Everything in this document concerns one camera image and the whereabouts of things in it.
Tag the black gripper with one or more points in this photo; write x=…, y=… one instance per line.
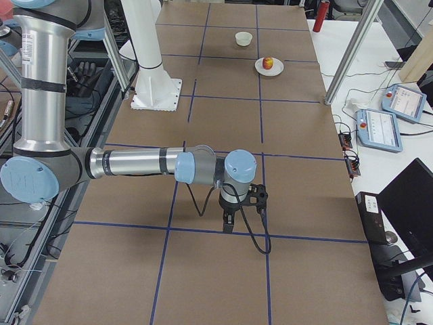
x=226, y=206

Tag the red yellow apple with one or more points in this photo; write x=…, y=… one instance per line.
x=267, y=63

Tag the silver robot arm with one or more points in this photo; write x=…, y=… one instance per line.
x=43, y=164

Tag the white plate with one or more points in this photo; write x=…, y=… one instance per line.
x=277, y=68

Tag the white bowl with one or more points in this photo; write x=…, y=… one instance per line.
x=243, y=38

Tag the near orange circuit board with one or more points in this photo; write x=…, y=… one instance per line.
x=352, y=161

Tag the orange circuit board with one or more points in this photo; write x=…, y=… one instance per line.
x=344, y=135
x=352, y=161

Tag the far orange circuit board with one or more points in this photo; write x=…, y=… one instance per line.
x=344, y=135

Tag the black small computer box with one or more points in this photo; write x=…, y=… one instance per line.
x=371, y=217

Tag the near blue teach pendant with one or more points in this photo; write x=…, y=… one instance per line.
x=378, y=129

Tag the blue teach pendant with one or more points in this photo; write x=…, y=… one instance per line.
x=405, y=103
x=378, y=129

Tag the black laptop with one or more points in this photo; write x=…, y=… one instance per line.
x=407, y=204

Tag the far blue teach pendant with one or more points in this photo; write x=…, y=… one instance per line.
x=405, y=103

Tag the smartphone on table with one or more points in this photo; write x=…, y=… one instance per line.
x=394, y=65

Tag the red bottle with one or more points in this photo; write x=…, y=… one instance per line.
x=322, y=11

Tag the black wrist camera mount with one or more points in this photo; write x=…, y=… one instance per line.
x=256, y=197

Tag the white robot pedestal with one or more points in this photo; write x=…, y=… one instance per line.
x=154, y=88

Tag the aluminium frame post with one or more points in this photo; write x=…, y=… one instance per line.
x=370, y=12

